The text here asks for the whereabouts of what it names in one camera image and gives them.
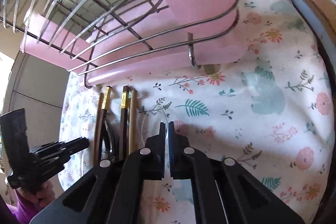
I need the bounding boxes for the dark brown chopstick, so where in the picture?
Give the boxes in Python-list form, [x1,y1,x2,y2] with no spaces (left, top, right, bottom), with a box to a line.
[119,85,129,160]

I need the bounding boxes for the dark chopstick gold band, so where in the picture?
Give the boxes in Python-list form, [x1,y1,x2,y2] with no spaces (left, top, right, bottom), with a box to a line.
[101,86,112,159]

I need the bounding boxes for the black spoon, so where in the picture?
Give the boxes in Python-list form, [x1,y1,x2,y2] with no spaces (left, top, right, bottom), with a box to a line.
[103,118,116,162]

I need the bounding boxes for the grey kitchen cabinets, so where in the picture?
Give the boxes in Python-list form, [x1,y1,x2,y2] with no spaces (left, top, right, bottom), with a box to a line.
[0,50,72,193]

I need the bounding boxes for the left hand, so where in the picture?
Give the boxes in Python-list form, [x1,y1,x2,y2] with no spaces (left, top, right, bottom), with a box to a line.
[15,180,55,220]

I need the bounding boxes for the floral bear tablecloth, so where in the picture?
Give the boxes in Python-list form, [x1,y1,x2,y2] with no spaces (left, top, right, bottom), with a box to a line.
[57,0,332,224]

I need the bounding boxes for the pink drip tray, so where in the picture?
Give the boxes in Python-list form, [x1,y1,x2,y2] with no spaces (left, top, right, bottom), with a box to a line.
[19,11,248,85]

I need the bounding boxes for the chrome wire utensil rack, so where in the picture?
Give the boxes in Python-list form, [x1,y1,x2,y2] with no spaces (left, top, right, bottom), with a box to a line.
[0,0,240,89]

